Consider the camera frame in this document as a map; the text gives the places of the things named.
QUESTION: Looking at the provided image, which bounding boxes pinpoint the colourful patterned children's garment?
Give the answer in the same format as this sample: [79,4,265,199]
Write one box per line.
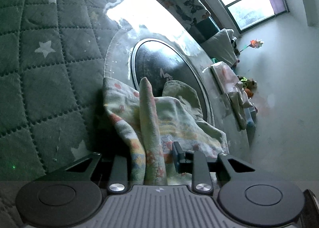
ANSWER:
[103,77,229,185]

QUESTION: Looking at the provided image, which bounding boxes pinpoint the cream cloth on table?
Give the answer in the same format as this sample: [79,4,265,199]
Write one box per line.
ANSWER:
[227,82,253,130]

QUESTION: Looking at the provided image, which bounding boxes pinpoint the pink white tissue pack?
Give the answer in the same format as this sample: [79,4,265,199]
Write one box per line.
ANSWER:
[210,61,243,94]

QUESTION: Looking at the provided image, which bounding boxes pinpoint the stuffed toys on sofa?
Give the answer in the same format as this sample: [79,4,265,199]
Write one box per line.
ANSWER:
[237,75,257,98]

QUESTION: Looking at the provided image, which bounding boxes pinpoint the white pillow on sofa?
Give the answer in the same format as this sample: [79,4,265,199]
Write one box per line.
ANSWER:
[201,28,238,67]

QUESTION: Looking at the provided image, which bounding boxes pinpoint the blue sofa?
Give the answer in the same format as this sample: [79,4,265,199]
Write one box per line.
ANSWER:
[134,0,222,44]

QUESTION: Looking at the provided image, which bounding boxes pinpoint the colourful pinwheel toy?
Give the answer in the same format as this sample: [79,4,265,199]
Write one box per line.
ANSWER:
[238,39,264,54]

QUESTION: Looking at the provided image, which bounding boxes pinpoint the butterfly cushion right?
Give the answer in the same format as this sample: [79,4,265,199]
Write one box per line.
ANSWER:
[157,0,211,30]

